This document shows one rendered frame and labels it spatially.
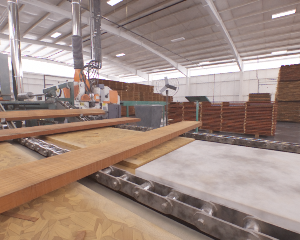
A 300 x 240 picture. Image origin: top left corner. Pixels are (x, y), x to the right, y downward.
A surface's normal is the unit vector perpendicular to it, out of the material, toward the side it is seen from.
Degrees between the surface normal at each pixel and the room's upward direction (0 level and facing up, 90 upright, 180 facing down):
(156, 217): 0
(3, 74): 90
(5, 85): 90
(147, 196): 90
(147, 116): 94
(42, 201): 0
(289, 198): 0
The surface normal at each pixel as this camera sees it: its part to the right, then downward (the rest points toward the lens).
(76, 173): 0.85, 0.05
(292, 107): -0.60, 0.08
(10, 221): 0.00, -0.99
